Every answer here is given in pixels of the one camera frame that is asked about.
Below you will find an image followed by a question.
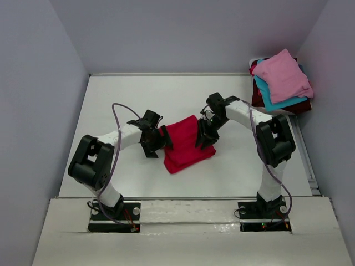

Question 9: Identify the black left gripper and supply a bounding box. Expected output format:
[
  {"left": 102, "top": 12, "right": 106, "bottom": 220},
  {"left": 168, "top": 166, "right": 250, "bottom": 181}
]
[{"left": 141, "top": 125, "right": 173, "bottom": 158}]

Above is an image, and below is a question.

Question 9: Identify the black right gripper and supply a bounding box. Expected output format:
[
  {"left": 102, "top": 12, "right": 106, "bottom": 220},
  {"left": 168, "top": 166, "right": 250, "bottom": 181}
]
[{"left": 195, "top": 115, "right": 230, "bottom": 150}]

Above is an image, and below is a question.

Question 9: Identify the red t shirt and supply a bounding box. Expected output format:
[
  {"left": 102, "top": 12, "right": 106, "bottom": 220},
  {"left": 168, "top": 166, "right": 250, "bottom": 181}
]
[
  {"left": 249, "top": 58, "right": 268, "bottom": 77},
  {"left": 164, "top": 115, "right": 216, "bottom": 174}
]

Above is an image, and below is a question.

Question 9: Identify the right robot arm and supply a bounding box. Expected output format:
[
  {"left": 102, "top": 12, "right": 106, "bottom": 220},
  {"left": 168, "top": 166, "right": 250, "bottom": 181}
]
[{"left": 195, "top": 93, "right": 296, "bottom": 220}]

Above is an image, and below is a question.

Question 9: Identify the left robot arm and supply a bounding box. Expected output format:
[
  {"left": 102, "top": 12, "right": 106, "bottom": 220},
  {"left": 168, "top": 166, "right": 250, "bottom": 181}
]
[{"left": 68, "top": 110, "right": 173, "bottom": 219}]

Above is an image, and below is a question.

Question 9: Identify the dark maroon folded t shirt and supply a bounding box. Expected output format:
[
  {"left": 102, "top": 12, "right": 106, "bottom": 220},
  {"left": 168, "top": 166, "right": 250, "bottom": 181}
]
[{"left": 251, "top": 57, "right": 311, "bottom": 115}]

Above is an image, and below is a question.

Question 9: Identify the teal folded t shirt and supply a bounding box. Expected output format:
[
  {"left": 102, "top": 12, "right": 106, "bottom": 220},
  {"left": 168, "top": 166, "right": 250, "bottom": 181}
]
[{"left": 252, "top": 58, "right": 314, "bottom": 111}]

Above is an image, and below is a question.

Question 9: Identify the red folded t shirt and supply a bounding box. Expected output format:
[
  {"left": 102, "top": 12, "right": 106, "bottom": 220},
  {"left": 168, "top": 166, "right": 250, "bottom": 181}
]
[{"left": 249, "top": 58, "right": 268, "bottom": 77}]

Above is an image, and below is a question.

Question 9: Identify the pink folded t shirt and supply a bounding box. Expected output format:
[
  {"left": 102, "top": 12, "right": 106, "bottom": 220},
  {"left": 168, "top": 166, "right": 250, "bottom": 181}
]
[{"left": 253, "top": 49, "right": 314, "bottom": 105}]

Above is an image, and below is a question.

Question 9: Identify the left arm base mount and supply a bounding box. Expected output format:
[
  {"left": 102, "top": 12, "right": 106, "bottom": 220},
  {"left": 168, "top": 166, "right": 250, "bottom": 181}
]
[{"left": 87, "top": 200, "right": 141, "bottom": 233}]

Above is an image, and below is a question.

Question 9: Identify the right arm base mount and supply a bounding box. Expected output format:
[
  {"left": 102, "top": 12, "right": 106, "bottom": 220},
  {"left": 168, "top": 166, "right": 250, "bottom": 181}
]
[{"left": 233, "top": 201, "right": 292, "bottom": 233}]

